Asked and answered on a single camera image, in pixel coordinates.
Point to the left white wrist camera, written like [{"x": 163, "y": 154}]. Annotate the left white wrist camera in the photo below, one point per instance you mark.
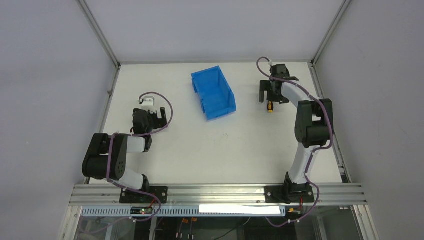
[{"x": 148, "y": 104}]

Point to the black yellow screwdriver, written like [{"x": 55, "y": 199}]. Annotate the black yellow screwdriver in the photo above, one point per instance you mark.
[{"x": 270, "y": 106}]

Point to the left aluminium frame post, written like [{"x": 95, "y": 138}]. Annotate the left aluminium frame post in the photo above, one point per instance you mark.
[{"x": 97, "y": 30}]

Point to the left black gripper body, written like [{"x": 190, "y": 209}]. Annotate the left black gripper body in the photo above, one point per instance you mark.
[{"x": 157, "y": 119}]

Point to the aluminium frame post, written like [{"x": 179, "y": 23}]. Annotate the aluminium frame post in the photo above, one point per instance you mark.
[
  {"x": 97, "y": 30},
  {"x": 313, "y": 68}
]

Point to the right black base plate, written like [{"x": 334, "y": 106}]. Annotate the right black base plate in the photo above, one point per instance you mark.
[{"x": 288, "y": 194}]

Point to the slotted white cable duct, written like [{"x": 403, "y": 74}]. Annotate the slotted white cable duct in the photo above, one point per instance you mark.
[{"x": 205, "y": 210}]

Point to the small circuit board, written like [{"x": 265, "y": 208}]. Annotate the small circuit board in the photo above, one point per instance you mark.
[{"x": 141, "y": 211}]

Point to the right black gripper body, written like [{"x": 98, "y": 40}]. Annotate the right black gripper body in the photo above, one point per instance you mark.
[{"x": 269, "y": 88}]

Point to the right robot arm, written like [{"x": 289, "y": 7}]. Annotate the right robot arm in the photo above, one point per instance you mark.
[{"x": 312, "y": 130}]

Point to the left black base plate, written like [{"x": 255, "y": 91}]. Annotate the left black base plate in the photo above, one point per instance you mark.
[{"x": 131, "y": 197}]

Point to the aluminium front rail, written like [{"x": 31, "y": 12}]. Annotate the aluminium front rail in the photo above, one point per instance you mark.
[{"x": 326, "y": 194}]

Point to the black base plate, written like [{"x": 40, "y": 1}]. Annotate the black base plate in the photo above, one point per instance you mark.
[
  {"x": 131, "y": 197},
  {"x": 288, "y": 194}
]

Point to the blue plastic bin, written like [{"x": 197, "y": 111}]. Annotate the blue plastic bin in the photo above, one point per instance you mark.
[{"x": 216, "y": 96}]

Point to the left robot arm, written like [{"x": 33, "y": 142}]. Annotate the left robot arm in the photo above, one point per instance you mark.
[{"x": 106, "y": 156}]

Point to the right aluminium frame post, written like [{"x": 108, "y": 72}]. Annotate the right aluminium frame post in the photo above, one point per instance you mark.
[{"x": 313, "y": 68}]

